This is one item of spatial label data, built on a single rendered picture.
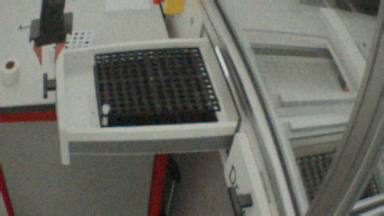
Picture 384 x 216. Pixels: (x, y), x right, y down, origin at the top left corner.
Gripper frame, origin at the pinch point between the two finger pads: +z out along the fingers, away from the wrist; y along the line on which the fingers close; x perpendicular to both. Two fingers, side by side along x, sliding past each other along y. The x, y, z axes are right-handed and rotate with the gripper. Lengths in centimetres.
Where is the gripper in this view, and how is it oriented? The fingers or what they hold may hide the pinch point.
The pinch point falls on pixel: (48, 59)
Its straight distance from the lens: 116.2
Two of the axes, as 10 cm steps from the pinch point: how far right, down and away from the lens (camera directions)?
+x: -2.2, -7.0, 6.8
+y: 9.7, -0.6, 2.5
